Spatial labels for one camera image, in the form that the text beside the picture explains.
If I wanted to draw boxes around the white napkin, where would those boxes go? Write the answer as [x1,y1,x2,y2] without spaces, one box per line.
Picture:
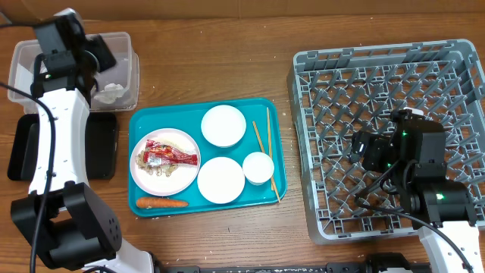
[94,83,125,104]

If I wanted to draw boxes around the small white cup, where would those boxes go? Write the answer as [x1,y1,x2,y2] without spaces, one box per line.
[242,152,274,186]

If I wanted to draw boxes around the red snack wrapper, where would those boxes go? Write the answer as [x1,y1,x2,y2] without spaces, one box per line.
[143,140,199,166]

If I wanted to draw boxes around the wooden chopstick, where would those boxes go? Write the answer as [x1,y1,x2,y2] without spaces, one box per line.
[252,121,281,203]
[267,108,274,191]

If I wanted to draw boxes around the white bowl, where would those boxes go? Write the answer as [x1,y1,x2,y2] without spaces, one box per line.
[201,105,246,148]

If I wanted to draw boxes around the white round plate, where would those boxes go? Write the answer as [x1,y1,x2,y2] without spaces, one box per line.
[130,128,201,196]

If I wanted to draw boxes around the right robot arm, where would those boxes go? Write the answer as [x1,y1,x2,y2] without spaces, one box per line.
[349,108,484,272]

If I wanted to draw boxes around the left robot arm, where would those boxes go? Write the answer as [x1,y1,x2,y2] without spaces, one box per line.
[11,8,162,272]

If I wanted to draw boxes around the grey dishwasher rack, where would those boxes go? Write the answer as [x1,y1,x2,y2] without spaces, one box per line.
[287,39,484,245]

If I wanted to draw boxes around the clear plastic bin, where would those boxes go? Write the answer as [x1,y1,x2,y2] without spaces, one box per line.
[8,32,139,112]

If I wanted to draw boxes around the black plastic tray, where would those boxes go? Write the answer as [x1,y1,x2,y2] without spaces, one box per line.
[7,112,119,181]

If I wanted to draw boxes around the teal serving tray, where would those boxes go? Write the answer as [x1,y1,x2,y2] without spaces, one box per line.
[128,98,287,217]

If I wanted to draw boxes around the peanut shells food scraps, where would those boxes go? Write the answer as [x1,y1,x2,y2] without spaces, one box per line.
[135,151,179,177]

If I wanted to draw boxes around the orange carrot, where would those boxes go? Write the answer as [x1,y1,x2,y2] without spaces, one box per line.
[136,197,189,209]

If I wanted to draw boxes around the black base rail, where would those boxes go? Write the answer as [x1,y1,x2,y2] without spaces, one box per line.
[164,253,432,273]

